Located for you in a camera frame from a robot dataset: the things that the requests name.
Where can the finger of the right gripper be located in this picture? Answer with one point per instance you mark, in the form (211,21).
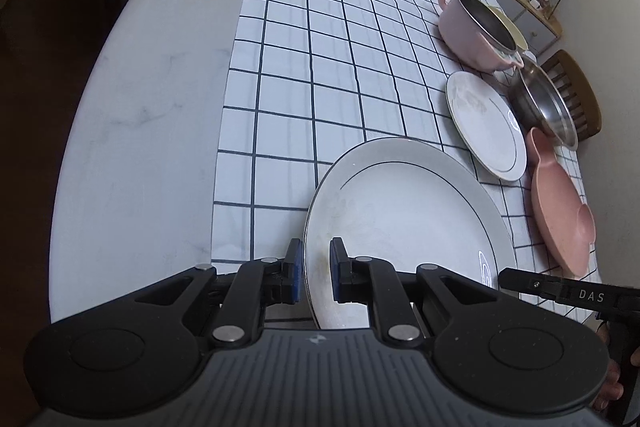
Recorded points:
(568,292)

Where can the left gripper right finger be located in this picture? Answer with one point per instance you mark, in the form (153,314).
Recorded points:
(389,296)

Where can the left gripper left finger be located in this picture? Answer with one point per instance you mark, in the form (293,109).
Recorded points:
(243,297)

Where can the pink bear-shaped plate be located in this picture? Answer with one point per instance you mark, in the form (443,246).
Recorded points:
(565,223)

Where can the large white deep plate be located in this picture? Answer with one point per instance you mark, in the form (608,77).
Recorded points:
(406,202)

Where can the large stainless steel bowl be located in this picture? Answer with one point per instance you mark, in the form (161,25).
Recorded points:
(537,103)

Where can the small white floral plate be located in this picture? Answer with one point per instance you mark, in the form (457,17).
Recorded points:
(487,126)

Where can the cream yellow bowl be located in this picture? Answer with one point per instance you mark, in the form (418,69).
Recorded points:
(512,31)

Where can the pink bowl with steel insert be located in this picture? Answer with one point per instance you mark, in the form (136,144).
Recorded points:
(476,36)

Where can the person's right hand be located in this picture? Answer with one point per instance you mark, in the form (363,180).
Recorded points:
(611,389)

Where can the right wooden chair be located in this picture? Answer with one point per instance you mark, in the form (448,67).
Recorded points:
(575,89)

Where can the white checked tablecloth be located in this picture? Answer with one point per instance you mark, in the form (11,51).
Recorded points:
(311,79)

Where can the grey corner cabinet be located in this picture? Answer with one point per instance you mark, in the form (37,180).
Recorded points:
(540,32)

